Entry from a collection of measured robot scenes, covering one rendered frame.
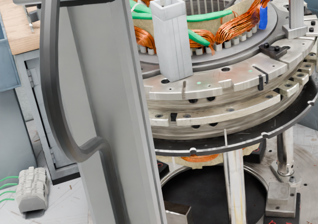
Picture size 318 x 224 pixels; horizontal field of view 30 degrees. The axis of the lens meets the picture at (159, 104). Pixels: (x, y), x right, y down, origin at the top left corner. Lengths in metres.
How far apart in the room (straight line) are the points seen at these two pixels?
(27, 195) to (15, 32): 0.27
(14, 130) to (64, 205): 0.15
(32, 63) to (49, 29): 0.79
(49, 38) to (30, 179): 0.87
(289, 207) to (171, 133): 0.26
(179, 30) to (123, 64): 0.42
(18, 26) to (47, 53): 0.81
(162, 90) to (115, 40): 0.43
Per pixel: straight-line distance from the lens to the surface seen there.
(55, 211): 1.01
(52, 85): 0.16
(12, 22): 0.98
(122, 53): 0.22
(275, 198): 0.88
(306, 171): 0.99
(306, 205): 0.93
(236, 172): 0.74
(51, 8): 0.16
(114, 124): 0.24
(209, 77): 0.66
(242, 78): 0.65
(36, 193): 1.00
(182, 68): 0.66
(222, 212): 0.95
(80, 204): 1.01
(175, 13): 0.63
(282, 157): 0.94
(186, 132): 0.69
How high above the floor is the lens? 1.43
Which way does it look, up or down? 32 degrees down
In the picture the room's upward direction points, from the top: 9 degrees counter-clockwise
